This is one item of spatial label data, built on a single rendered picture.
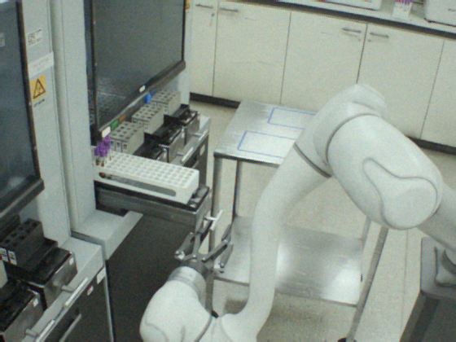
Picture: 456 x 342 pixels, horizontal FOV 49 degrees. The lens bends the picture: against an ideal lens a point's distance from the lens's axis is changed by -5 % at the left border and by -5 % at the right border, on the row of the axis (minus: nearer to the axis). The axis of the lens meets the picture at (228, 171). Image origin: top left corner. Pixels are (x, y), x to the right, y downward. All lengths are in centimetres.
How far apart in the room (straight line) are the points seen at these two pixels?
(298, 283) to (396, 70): 198
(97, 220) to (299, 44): 242
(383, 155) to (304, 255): 134
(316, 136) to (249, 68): 280
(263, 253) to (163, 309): 25
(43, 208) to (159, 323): 40
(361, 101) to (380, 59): 260
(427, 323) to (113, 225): 95
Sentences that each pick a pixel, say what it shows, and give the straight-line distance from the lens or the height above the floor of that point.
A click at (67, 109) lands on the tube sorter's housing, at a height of 109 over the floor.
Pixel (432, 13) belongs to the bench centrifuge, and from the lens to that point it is 350.
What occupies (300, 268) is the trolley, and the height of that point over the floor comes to 28.
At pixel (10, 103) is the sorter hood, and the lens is 108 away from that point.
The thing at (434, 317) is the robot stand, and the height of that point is 58.
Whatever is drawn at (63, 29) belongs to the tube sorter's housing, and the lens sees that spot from 122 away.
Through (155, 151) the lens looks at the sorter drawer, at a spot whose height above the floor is 82.
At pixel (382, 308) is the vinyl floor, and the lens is 241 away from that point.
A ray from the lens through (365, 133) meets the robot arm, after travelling 88.
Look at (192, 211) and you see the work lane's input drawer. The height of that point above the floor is 80.
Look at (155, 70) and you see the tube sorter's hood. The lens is 167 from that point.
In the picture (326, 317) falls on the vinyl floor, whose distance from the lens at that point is 229.
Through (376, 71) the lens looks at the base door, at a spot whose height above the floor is 51.
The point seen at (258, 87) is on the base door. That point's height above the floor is 22.
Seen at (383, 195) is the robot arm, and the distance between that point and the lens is 81.
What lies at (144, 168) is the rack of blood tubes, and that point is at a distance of 148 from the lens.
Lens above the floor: 163
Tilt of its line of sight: 31 degrees down
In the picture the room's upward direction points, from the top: 5 degrees clockwise
